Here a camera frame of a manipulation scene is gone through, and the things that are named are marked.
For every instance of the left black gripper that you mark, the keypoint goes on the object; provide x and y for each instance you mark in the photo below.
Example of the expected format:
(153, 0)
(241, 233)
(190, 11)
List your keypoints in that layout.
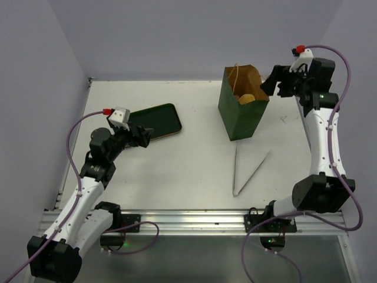
(142, 138)

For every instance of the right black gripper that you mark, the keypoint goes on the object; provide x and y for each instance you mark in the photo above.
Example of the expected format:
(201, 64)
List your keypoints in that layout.
(283, 81)

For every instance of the round scored bun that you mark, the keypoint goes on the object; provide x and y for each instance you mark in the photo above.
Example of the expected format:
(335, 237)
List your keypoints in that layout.
(245, 99)

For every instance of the green paper bag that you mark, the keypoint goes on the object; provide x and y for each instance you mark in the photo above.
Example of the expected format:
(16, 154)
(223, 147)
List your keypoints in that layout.
(241, 121)

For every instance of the metal tongs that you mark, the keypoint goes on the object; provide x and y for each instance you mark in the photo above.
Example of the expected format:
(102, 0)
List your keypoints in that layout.
(246, 164)

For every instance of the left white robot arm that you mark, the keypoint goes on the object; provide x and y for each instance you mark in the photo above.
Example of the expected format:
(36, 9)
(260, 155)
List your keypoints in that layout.
(57, 255)

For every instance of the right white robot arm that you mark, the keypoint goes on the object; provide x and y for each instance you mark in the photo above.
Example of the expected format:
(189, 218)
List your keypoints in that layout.
(327, 187)

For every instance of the dark green tray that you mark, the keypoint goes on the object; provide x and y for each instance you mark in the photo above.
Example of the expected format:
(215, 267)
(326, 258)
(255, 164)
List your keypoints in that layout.
(163, 119)

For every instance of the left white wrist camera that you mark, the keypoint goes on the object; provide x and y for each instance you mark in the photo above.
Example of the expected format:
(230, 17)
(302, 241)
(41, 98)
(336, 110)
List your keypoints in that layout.
(120, 117)

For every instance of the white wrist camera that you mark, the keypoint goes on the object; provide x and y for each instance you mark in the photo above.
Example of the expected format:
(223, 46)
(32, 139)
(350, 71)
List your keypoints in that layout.
(303, 55)
(120, 117)

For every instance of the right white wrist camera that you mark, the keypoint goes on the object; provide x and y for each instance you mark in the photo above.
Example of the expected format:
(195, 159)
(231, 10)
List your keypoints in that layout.
(303, 55)

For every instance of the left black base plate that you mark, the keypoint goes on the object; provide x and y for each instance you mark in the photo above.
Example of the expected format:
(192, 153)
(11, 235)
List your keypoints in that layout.
(125, 223)

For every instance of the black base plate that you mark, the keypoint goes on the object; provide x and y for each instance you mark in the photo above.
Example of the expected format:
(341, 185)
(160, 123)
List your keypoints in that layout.
(253, 219)
(125, 223)

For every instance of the aluminium mounting rail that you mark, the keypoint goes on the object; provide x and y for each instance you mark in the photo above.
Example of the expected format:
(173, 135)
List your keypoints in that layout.
(222, 223)

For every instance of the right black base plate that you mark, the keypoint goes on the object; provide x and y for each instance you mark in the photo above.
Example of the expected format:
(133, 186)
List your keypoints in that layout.
(253, 219)

